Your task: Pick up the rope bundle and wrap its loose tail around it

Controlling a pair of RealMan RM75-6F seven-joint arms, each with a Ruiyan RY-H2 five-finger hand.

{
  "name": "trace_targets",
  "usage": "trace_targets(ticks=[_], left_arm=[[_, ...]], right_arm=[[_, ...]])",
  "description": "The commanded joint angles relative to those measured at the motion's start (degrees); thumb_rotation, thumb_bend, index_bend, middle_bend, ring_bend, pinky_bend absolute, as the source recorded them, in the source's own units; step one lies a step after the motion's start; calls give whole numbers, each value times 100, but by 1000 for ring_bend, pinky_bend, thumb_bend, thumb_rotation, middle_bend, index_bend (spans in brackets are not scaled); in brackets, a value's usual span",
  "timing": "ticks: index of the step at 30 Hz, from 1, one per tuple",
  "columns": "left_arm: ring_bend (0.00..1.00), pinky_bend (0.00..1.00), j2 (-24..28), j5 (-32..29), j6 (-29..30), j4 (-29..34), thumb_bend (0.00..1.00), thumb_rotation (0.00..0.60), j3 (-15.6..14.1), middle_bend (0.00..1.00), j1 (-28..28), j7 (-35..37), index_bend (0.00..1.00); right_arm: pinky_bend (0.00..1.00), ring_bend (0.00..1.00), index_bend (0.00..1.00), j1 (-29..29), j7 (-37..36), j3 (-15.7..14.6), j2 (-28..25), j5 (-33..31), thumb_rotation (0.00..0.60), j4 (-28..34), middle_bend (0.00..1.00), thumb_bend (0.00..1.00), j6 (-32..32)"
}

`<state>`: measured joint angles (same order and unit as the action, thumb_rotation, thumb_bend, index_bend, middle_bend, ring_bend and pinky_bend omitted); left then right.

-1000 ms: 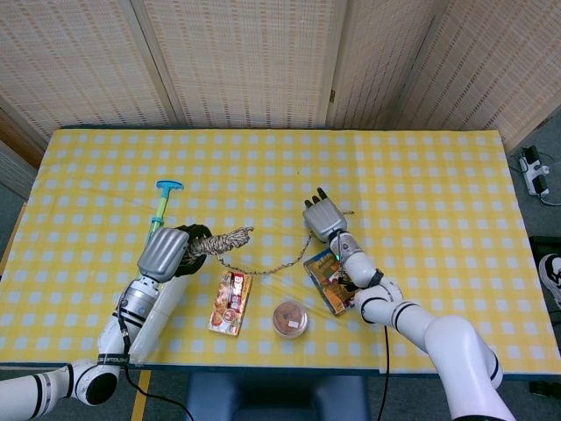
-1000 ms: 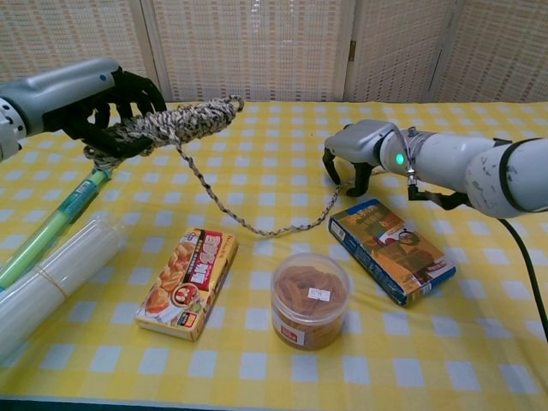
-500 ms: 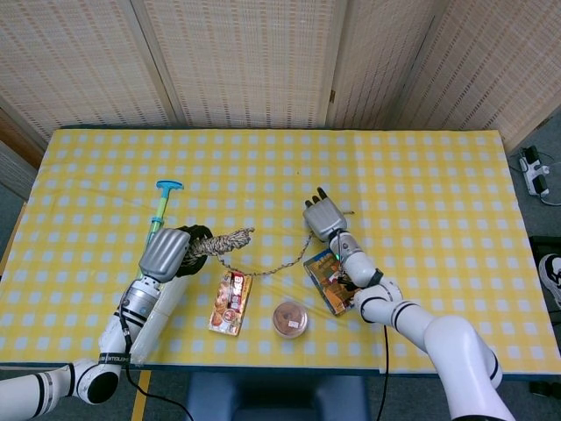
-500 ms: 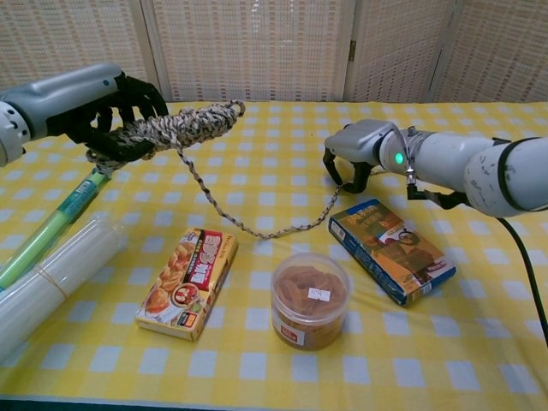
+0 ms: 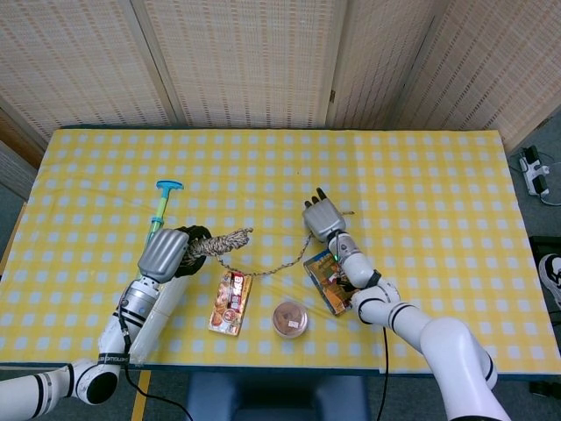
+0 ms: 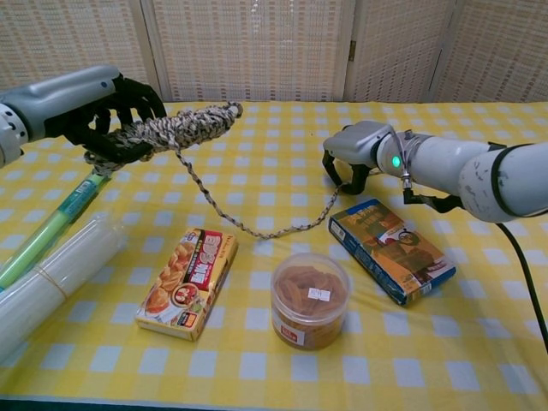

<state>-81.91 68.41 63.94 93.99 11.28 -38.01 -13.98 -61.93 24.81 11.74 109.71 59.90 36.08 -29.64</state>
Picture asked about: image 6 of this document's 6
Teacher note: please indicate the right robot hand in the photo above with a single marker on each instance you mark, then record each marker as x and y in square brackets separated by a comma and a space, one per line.
[355, 143]

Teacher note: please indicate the yellow checkered tablecloth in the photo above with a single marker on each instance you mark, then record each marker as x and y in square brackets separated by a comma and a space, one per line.
[274, 368]

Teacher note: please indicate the blue orange box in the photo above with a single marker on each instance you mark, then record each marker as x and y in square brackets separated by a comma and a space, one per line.
[394, 252]

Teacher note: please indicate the clear jar of rubber bands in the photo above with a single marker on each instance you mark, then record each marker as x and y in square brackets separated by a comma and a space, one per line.
[308, 317]

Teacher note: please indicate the woven folding screen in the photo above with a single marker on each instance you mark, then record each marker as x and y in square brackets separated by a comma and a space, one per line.
[257, 43]

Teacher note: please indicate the bundle of clear tubes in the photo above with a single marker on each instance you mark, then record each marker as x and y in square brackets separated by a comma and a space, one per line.
[51, 274]

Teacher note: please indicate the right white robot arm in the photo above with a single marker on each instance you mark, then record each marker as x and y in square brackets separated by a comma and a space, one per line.
[471, 171]

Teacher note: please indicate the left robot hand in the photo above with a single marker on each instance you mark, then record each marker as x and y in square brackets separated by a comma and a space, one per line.
[64, 103]

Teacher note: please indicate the brass screen hinge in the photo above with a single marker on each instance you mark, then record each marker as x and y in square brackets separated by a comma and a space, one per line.
[353, 49]

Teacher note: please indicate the yellow curry box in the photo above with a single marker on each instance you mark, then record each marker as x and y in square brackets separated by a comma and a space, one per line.
[184, 287]

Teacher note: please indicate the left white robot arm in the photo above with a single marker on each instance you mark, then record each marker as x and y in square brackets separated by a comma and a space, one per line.
[10, 128]

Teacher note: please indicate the green blue hand pump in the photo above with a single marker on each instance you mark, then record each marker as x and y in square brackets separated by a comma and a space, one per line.
[55, 222]

